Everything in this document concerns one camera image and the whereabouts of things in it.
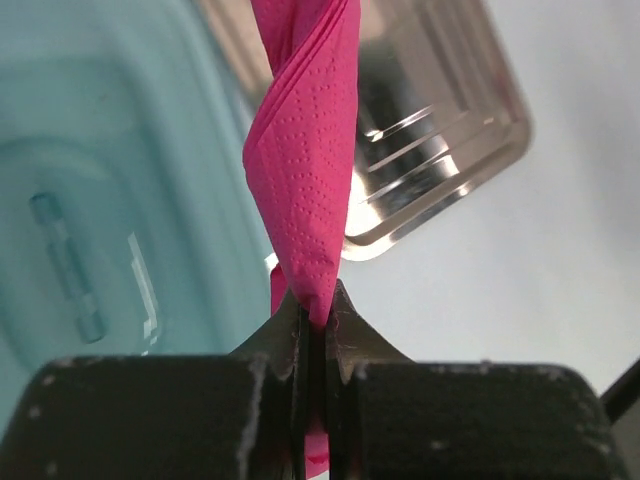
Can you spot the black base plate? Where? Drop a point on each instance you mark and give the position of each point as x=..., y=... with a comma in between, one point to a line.
x=622, y=394

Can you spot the teal plastic container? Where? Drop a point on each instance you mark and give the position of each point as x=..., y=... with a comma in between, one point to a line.
x=126, y=224

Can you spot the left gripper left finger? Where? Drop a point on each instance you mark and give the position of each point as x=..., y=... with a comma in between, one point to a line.
x=235, y=416

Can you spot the pink paper napkin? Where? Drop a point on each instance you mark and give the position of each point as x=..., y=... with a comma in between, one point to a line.
x=298, y=159

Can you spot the steel tray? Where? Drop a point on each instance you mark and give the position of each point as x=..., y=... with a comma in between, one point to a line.
x=439, y=114

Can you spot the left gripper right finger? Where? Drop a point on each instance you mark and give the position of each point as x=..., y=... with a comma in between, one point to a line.
x=389, y=417

